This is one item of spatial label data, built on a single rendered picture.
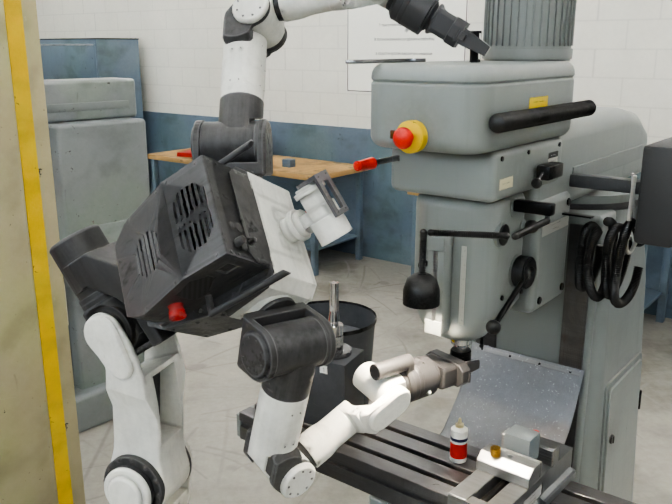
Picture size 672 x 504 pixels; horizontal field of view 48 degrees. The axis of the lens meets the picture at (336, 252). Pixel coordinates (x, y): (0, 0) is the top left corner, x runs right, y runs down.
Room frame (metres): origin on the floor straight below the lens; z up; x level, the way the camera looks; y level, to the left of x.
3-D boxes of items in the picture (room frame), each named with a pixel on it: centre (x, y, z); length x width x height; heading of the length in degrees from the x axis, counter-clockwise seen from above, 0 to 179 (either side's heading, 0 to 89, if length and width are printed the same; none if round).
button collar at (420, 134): (1.40, -0.14, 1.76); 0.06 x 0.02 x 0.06; 52
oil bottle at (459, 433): (1.61, -0.29, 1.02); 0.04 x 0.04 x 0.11
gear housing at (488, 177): (1.61, -0.31, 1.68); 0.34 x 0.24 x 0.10; 142
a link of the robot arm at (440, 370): (1.52, -0.21, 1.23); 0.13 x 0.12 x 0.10; 37
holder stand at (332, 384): (1.84, 0.05, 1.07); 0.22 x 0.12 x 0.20; 63
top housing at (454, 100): (1.59, -0.29, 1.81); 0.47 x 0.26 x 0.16; 142
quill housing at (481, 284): (1.58, -0.28, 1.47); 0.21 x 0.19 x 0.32; 52
